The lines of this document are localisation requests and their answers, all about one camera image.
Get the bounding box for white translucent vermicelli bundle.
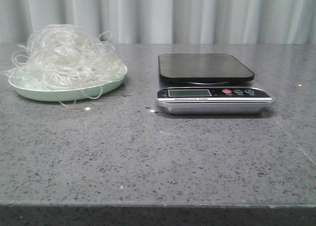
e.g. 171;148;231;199
1;23;125;107

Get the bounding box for digital kitchen scale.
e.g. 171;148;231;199
156;53;275;115

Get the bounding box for white pleated curtain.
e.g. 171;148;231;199
0;0;316;44

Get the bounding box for light green round plate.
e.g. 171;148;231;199
8;64;127;102

